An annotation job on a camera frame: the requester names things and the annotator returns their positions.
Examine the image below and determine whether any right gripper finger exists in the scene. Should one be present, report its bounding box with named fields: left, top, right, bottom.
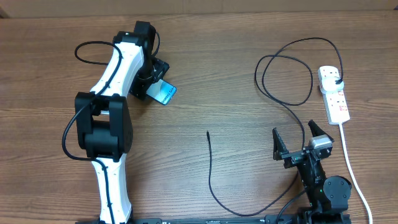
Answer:
left=308, top=120, right=326, bottom=137
left=272, top=128, right=289, bottom=161

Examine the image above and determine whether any Samsung Galaxy smartphone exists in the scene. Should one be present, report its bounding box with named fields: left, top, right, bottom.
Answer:
left=146, top=79, right=177, bottom=105

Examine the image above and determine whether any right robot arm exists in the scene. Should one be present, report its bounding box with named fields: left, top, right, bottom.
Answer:
left=265, top=120, right=352, bottom=223

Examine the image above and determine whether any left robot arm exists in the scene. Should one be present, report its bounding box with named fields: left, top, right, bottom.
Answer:
left=70, top=21, right=177, bottom=223

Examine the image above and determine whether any white charger plug adapter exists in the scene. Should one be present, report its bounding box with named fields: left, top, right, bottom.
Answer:
left=320, top=77, right=345, bottom=94

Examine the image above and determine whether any white power strip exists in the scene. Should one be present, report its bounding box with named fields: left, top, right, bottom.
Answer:
left=318, top=66, right=350, bottom=125

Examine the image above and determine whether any white power strip cord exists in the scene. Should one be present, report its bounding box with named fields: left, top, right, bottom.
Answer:
left=338, top=123, right=374, bottom=224

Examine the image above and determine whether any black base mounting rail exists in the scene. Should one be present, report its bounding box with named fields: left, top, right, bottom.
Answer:
left=75, top=215, right=351, bottom=224

